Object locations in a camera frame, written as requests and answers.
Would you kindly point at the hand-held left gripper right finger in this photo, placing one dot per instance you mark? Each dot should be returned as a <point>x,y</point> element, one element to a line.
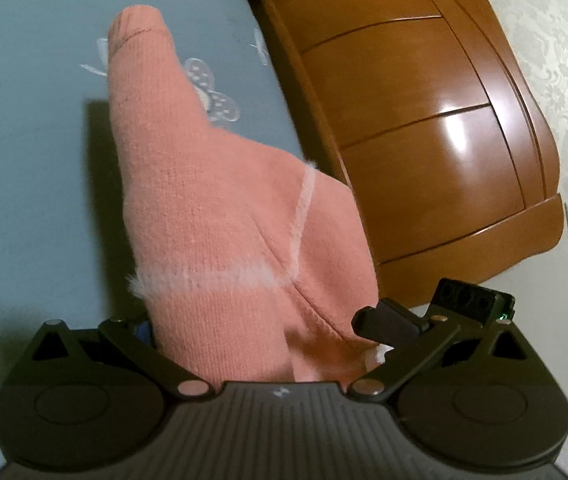
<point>389,322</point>

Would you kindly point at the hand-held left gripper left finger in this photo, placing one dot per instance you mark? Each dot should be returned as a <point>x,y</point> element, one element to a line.
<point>129,340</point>

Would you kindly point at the blue floral bed sheet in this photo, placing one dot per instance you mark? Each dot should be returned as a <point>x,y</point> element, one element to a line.
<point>39,135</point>

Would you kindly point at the wooden headboard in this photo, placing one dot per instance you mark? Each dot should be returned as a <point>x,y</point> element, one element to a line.
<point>414,135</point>

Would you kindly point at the pink striped knit sweater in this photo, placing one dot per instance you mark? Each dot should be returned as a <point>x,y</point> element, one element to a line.
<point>214,220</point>

